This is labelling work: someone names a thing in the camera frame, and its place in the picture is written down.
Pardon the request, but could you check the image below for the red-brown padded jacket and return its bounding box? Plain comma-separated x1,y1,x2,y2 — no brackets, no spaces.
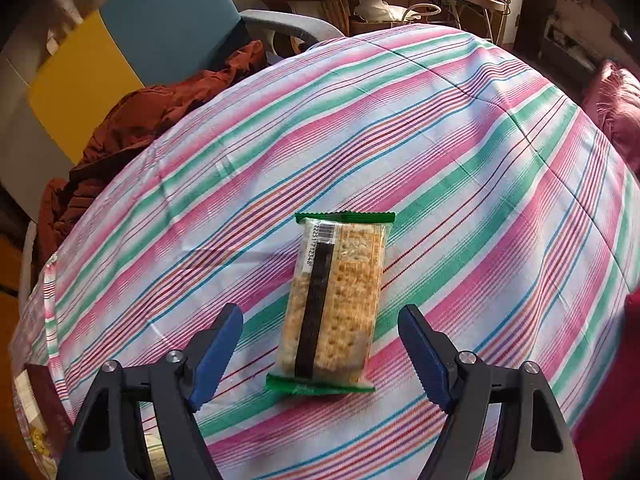
37,40,268,261

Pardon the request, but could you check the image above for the pink pillow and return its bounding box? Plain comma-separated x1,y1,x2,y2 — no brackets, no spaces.
581,59,640,173

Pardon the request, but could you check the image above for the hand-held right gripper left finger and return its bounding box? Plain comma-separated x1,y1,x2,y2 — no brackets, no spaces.
57,302,245,480

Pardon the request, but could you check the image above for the white plastic bag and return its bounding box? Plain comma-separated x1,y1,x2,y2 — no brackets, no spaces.
354,0,417,24

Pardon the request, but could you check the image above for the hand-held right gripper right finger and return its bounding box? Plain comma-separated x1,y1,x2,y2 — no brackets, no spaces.
397,304,583,480

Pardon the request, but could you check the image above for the striped tablecloth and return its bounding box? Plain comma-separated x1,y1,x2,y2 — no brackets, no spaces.
10,25,640,480

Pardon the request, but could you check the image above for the red cloth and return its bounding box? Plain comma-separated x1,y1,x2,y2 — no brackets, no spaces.
572,290,640,480

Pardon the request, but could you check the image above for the cracker packet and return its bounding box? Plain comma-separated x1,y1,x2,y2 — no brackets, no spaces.
265,211,396,397

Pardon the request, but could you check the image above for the grey yellow blue chair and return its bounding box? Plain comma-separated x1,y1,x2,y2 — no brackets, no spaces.
0,0,347,221

